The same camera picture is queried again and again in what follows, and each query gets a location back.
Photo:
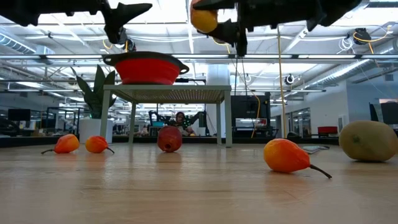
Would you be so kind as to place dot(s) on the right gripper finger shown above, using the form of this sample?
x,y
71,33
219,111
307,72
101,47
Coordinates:
x,y
224,4
231,32

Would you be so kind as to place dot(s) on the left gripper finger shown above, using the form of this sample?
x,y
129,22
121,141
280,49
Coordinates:
x,y
127,12
115,32

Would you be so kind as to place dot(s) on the red orange mango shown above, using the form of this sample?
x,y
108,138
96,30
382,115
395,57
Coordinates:
x,y
203,20

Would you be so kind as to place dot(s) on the red collapsible bowl grey rim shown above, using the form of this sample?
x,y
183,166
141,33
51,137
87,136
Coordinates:
x,y
147,71

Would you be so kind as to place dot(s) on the dark red pomegranate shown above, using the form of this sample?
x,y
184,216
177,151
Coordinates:
x,y
169,138

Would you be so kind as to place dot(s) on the orange toy pear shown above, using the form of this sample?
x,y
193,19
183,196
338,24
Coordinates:
x,y
286,155
66,143
96,144

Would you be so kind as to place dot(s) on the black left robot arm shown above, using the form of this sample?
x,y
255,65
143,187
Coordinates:
x,y
31,9

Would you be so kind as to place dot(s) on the background black robot arm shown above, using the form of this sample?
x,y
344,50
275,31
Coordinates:
x,y
152,115
199,117

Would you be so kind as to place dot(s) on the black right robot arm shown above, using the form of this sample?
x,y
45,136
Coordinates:
x,y
339,9

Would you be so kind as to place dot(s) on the black equipment cabinet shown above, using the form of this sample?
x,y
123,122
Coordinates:
x,y
248,107

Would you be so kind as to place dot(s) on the snake plant in white pot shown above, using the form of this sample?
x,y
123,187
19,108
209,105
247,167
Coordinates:
x,y
93,127

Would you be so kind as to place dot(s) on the person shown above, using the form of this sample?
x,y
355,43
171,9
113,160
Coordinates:
x,y
186,126

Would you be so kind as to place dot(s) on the small black flat screen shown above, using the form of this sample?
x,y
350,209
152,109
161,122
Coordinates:
x,y
18,114

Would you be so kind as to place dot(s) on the red storage bin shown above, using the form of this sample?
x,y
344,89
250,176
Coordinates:
x,y
327,130

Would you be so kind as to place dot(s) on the dark computer monitor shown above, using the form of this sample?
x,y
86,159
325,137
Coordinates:
x,y
390,110

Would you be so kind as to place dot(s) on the black aluminium rig frame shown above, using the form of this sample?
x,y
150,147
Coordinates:
x,y
248,140

